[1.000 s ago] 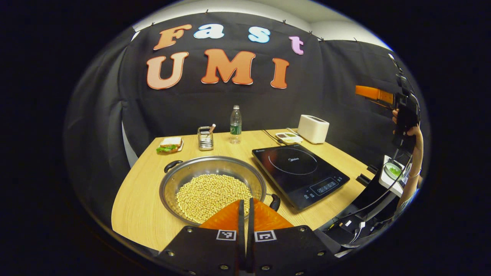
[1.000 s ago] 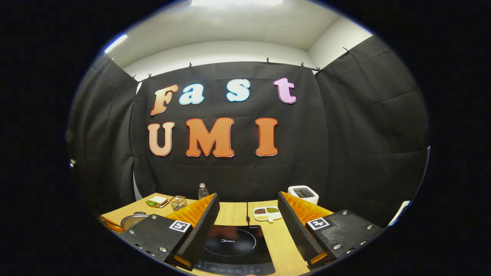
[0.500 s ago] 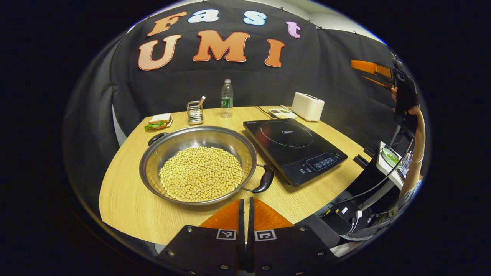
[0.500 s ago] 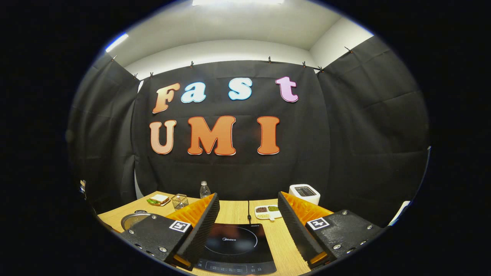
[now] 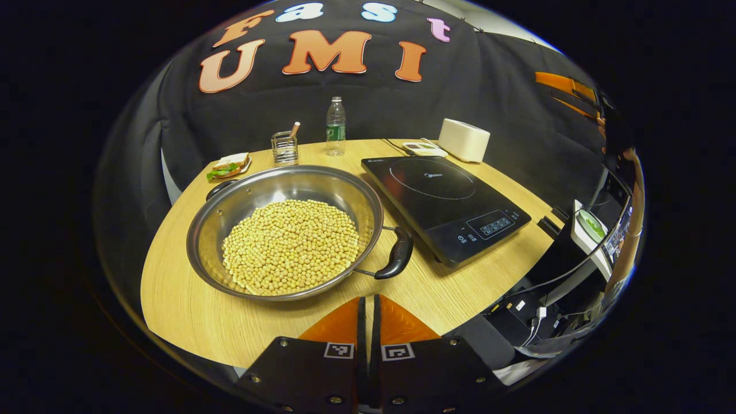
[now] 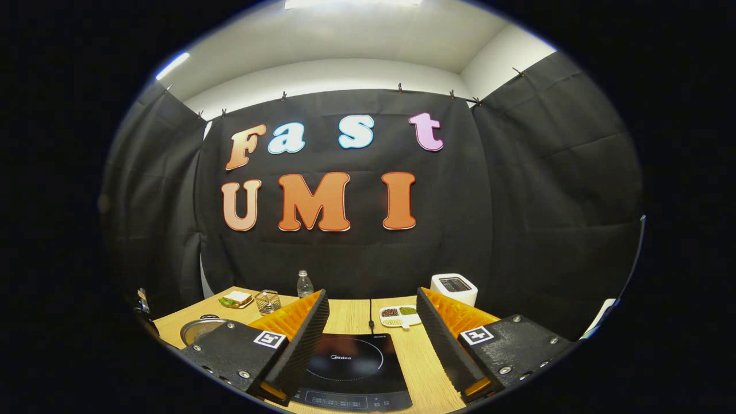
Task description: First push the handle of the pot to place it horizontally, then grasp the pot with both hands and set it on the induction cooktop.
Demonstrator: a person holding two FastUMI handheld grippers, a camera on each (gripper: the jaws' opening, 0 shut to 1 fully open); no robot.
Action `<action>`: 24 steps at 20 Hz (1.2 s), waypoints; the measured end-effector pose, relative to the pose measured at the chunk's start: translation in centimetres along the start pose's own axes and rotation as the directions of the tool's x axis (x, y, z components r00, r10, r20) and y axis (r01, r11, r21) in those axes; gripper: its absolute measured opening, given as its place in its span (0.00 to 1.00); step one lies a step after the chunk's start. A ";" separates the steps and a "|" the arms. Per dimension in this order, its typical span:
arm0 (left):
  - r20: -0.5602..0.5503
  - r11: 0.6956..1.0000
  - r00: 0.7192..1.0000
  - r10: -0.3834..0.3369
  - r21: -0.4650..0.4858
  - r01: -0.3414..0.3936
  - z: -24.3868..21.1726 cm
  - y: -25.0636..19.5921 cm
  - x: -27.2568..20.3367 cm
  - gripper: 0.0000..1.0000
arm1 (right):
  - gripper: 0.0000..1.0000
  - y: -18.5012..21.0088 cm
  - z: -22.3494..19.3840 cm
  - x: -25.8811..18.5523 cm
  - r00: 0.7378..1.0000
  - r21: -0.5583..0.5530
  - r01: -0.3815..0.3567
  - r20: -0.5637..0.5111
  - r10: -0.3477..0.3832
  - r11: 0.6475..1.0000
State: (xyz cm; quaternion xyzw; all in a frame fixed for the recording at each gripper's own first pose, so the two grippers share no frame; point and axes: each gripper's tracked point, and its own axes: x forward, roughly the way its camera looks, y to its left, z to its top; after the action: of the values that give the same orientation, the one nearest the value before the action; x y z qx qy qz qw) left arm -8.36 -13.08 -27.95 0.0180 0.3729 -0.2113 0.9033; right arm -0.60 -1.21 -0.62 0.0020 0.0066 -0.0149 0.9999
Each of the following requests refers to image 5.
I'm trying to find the black induction cooktop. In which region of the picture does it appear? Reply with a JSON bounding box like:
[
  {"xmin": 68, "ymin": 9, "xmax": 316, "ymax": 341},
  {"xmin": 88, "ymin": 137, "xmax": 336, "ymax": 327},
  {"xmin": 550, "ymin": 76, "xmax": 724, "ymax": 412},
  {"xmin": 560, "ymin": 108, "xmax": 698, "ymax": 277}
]
[{"xmin": 361, "ymin": 155, "xmax": 532, "ymax": 269}]

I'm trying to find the sandwich with lettuce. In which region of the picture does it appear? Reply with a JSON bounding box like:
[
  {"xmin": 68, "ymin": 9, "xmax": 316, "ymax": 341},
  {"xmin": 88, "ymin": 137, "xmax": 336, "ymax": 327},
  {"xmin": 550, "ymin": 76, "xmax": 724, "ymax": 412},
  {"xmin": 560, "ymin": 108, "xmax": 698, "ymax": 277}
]
[{"xmin": 206, "ymin": 152, "xmax": 250, "ymax": 182}]

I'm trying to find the black power cable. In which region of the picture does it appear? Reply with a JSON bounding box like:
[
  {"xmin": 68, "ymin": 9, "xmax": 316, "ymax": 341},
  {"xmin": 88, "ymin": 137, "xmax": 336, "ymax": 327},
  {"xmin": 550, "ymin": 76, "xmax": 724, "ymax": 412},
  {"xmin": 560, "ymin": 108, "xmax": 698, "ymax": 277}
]
[{"xmin": 382, "ymin": 138, "xmax": 416, "ymax": 158}]

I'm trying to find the clear plastic water bottle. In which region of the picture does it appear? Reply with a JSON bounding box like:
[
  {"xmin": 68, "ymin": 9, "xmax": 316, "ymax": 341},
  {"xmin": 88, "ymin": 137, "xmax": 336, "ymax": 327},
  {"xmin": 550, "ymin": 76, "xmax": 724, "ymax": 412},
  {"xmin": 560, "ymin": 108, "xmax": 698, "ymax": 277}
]
[{"xmin": 326, "ymin": 97, "xmax": 347, "ymax": 157}]

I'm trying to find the white divided dish with beans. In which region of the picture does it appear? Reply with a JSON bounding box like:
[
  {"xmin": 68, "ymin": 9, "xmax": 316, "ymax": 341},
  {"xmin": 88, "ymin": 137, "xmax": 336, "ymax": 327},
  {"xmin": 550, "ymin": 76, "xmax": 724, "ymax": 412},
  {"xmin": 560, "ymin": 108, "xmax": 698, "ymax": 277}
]
[{"xmin": 401, "ymin": 141, "xmax": 448, "ymax": 159}]

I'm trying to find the pile of yellow soybeans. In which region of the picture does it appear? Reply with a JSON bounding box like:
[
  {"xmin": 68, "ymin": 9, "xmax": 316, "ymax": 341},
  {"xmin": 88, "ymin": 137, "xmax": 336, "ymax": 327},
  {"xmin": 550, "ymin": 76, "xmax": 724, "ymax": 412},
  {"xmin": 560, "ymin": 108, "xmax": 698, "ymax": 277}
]
[{"xmin": 222, "ymin": 199, "xmax": 361, "ymax": 297}]

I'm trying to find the wire mesh holder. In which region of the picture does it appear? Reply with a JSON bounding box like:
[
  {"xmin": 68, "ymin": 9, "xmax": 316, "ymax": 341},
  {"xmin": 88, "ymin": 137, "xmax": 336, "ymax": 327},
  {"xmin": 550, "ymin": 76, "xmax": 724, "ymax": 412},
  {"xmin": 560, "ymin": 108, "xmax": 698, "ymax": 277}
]
[{"xmin": 271, "ymin": 131, "xmax": 299, "ymax": 166}]

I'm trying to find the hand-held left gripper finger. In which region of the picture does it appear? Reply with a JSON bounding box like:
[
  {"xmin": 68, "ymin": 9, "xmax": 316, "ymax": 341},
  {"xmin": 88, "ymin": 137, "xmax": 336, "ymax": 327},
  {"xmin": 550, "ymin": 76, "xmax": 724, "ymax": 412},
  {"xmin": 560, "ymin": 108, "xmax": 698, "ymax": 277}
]
[
  {"xmin": 235, "ymin": 296, "xmax": 367, "ymax": 414},
  {"xmin": 368, "ymin": 294, "xmax": 507, "ymax": 414}
]

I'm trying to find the steel pot with black handles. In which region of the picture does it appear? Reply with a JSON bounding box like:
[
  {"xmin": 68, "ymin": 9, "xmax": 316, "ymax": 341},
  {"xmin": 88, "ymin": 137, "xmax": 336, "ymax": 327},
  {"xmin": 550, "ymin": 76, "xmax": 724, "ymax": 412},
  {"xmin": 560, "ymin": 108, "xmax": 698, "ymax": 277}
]
[{"xmin": 186, "ymin": 165, "xmax": 415, "ymax": 302}]

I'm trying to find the black backdrop cloth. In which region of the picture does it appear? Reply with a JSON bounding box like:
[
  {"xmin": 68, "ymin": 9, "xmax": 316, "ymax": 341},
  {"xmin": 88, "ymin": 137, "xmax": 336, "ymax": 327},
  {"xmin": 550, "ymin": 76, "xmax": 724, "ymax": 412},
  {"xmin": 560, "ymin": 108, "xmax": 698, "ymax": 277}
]
[{"xmin": 95, "ymin": 0, "xmax": 610, "ymax": 209}]

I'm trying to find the white toaster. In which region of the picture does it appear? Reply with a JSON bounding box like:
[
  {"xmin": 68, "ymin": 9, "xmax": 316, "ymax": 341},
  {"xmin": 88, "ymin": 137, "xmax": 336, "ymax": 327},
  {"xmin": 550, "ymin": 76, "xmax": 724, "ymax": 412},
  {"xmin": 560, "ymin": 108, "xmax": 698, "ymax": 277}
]
[{"xmin": 438, "ymin": 118, "xmax": 491, "ymax": 163}]

